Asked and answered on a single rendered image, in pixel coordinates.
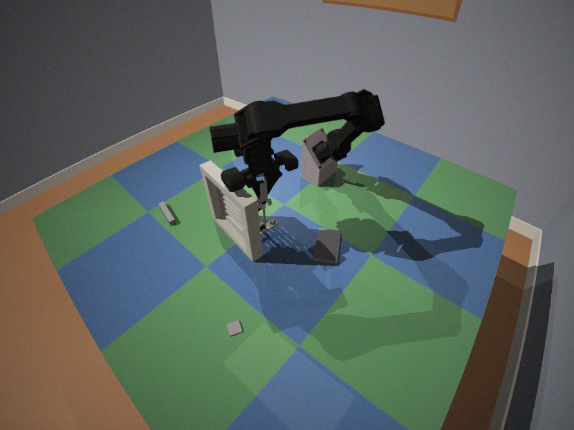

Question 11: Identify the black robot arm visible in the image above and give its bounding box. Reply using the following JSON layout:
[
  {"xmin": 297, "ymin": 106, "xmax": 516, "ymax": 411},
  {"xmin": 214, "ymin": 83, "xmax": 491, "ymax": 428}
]
[{"xmin": 210, "ymin": 89, "xmax": 385, "ymax": 165}]

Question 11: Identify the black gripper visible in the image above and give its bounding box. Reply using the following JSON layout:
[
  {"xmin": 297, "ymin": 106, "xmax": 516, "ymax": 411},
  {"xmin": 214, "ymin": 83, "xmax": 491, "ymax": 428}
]
[{"xmin": 221, "ymin": 144, "xmax": 299, "ymax": 198}]

